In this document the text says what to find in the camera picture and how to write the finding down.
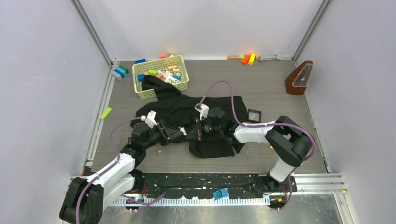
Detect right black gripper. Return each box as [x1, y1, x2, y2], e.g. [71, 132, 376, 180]
[186, 116, 223, 141]

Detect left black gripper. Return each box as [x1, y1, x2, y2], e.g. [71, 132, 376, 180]
[142, 120, 183, 150]

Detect black button shirt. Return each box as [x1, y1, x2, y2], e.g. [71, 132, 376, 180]
[136, 76, 248, 159]

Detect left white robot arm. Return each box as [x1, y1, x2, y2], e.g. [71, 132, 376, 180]
[59, 118, 187, 224]

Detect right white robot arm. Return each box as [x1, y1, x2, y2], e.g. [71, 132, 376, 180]
[186, 107, 315, 192]

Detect toy blocks in basket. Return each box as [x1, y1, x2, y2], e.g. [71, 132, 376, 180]
[137, 65, 183, 84]

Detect black square box far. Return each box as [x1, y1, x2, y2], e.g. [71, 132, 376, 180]
[247, 109, 262, 123]

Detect blue toy brick front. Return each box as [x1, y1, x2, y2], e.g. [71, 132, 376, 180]
[213, 189, 229, 200]

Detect pale green plastic basket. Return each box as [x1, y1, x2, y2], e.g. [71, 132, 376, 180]
[132, 55, 189, 99]

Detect lime green block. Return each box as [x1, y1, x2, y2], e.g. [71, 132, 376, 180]
[99, 107, 113, 119]

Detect stacked blue green bricks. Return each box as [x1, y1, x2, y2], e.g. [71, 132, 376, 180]
[112, 65, 129, 80]

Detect tan wooden block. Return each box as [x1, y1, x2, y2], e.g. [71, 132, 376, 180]
[228, 55, 240, 60]

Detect brown wooden metronome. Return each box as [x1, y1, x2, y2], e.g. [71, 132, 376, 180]
[285, 61, 313, 95]

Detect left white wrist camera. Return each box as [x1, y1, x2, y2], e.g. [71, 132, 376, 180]
[141, 110, 157, 129]

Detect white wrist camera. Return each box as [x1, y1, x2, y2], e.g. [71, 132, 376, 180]
[195, 103, 209, 120]
[141, 110, 157, 129]

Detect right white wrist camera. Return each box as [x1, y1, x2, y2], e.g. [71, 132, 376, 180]
[195, 103, 209, 120]

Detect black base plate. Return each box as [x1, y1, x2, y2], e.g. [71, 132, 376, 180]
[127, 173, 297, 199]

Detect orange block at wall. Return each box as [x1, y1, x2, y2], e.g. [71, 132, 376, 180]
[241, 55, 250, 65]

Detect yellow block at wall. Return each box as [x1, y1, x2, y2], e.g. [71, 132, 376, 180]
[248, 53, 256, 65]

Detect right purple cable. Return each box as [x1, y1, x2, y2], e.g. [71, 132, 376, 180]
[198, 80, 317, 212]

